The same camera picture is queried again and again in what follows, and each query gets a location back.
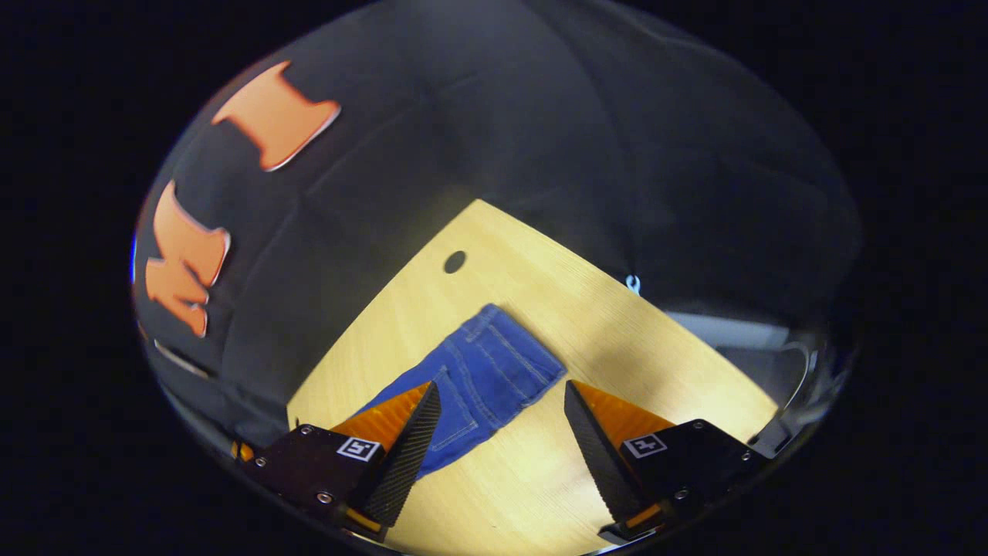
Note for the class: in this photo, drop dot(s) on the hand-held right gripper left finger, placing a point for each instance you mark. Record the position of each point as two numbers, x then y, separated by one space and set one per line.
407 455

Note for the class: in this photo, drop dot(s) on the blue denim jeans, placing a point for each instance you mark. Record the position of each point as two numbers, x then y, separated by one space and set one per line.
494 371

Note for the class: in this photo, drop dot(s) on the black backdrop cloth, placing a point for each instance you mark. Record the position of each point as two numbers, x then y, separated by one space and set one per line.
502 116

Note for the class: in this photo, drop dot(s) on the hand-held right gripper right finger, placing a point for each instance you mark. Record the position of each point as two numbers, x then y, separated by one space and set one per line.
598 455

